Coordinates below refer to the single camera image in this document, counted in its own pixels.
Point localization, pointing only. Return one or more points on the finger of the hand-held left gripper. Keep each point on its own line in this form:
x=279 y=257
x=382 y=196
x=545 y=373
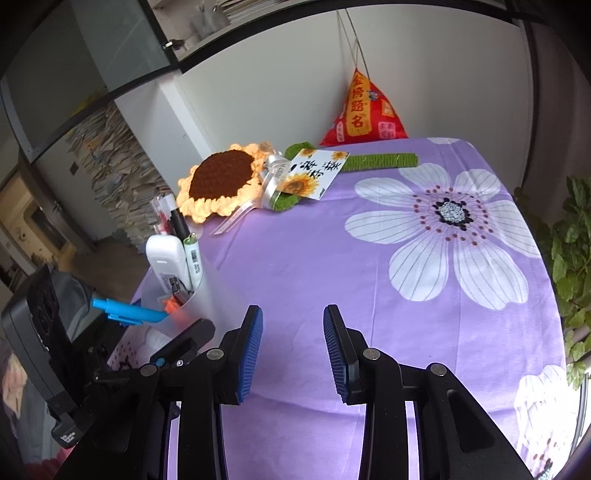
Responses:
x=184 y=344

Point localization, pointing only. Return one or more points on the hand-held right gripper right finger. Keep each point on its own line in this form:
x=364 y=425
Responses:
x=336 y=353

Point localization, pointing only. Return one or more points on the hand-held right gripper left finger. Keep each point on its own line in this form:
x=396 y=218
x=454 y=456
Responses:
x=250 y=353

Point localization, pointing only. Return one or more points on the orange highlighter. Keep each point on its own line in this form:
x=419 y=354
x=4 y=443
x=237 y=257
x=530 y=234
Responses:
x=172 y=304

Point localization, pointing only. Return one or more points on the translucent white plastic cup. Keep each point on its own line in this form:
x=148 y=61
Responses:
x=210 y=295

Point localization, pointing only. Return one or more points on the blue pen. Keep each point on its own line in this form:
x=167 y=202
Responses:
x=127 y=311

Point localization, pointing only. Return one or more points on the green highlighter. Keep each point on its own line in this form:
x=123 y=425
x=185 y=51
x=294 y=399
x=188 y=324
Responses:
x=194 y=261

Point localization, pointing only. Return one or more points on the black pen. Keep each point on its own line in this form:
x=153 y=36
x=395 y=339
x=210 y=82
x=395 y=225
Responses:
x=179 y=225

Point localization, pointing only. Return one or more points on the clear red dotted pen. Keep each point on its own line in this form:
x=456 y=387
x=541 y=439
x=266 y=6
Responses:
x=162 y=213

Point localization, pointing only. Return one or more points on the person's left hand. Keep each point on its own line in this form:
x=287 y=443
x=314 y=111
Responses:
x=11 y=383

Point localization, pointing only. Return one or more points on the purple floral tablecloth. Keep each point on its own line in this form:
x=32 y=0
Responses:
x=369 y=286

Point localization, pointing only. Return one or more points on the crochet sunflower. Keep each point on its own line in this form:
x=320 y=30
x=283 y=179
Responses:
x=221 y=182

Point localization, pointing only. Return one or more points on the white ribbon bow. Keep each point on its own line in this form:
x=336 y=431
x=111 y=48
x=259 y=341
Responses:
x=270 y=184

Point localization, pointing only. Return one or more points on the tall stack of papers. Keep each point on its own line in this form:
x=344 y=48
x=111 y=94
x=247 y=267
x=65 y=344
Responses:
x=120 y=175

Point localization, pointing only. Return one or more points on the sunflower greeting card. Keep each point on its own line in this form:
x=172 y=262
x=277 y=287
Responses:
x=314 y=173

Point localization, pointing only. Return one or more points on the green crochet stem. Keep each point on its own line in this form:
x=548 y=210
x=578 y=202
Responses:
x=381 y=161

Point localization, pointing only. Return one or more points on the red pyramid charm pillow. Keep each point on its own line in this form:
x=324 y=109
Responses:
x=364 y=115

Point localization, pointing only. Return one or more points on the green potted plant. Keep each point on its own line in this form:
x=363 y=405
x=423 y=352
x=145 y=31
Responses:
x=570 y=258

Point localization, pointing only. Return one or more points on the glass cabinet door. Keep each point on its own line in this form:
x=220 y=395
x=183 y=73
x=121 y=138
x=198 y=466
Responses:
x=83 y=60

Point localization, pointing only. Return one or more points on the white shelf pen holder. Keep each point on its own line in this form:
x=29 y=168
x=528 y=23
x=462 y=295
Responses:
x=207 y=21

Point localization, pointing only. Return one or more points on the black wall switch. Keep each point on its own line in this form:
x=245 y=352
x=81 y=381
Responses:
x=74 y=169

